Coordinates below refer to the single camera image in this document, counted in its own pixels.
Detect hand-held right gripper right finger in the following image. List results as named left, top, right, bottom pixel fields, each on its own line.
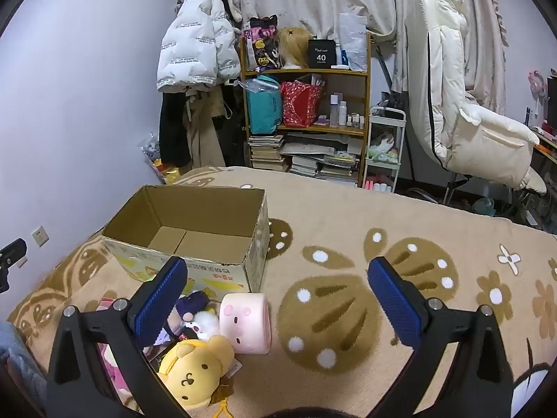
left=367, top=256, right=514, bottom=418

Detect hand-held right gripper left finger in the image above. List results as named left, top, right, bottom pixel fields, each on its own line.
left=46, top=256, right=196, bottom=418

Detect white fluffy plush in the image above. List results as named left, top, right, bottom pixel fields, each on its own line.
left=183, top=309, right=222, bottom=341

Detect yellow dog plush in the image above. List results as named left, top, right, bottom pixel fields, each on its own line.
left=157, top=335, right=238, bottom=410

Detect cardboard box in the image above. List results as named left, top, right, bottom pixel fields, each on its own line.
left=101, top=185, right=270, bottom=294

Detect purple-haired plush doll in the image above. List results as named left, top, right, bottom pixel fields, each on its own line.
left=167, top=291, right=210, bottom=340

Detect blue cloth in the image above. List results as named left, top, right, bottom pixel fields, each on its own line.
left=0, top=320, right=46, bottom=418

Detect beige patterned blanket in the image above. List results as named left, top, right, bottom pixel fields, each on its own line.
left=6, top=165, right=557, bottom=418

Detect clear bag of snacks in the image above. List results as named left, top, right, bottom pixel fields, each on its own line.
left=141, top=133, right=181, bottom=184

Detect pile of magazines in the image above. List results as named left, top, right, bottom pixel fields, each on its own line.
left=281, top=133, right=362, bottom=184

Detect white brown plush toy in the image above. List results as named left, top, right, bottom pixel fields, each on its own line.
left=370, top=134, right=399, bottom=160

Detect black hanging coat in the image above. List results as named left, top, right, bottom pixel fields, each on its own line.
left=159, top=91, right=192, bottom=168

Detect beige hanging coat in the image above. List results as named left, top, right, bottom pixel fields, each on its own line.
left=185, top=91, right=227, bottom=168

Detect stack of old books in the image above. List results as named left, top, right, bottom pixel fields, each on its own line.
left=249, top=135, right=290, bottom=172

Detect white trolley cart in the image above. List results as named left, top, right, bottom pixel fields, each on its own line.
left=363, top=105, right=407, bottom=193

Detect dark hanging clothes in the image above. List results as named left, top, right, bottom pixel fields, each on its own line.
left=215, top=83, right=249, bottom=167

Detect cream padded chair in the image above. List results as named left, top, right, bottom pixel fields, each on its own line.
left=405, top=0, right=548, bottom=203

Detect wooden desk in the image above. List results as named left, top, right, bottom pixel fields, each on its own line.
left=528, top=126, right=557, bottom=192

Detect teal bag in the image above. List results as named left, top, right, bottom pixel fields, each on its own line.
left=246, top=75, right=283, bottom=135

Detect red patterned bag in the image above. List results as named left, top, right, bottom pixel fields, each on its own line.
left=281, top=80, right=323, bottom=128

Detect clear plastic bag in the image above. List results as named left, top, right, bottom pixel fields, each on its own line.
left=237, top=76, right=279, bottom=96

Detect wooden shelf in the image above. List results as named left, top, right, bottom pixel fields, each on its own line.
left=239, top=32, right=372, bottom=188

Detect dark monitor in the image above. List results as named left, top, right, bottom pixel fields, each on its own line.
left=544, top=70, right=557, bottom=128

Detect black box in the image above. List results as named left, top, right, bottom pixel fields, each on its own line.
left=307, top=39, right=338, bottom=69

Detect white puffer jacket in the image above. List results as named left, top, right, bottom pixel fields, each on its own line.
left=157, top=0, right=242, bottom=93

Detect pink headphones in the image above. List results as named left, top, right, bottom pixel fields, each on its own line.
left=528, top=70, right=550, bottom=96

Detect white plastic bag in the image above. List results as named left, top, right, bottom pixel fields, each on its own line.
left=338, top=12, right=370, bottom=71

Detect blonde wig head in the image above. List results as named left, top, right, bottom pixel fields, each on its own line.
left=277, top=27, right=314, bottom=69

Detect black pink cartoon bag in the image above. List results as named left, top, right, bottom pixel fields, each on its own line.
left=244, top=15, right=281, bottom=70

